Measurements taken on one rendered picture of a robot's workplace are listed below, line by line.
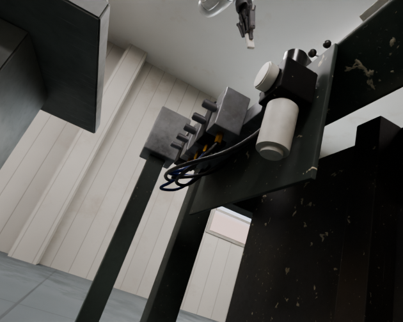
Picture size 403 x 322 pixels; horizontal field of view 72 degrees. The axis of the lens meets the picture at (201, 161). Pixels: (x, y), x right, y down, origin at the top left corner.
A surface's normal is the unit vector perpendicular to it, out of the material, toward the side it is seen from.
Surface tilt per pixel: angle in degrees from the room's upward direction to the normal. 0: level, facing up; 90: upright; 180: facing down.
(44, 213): 90
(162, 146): 90
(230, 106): 90
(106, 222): 90
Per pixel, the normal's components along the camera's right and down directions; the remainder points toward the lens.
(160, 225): 0.36, -0.26
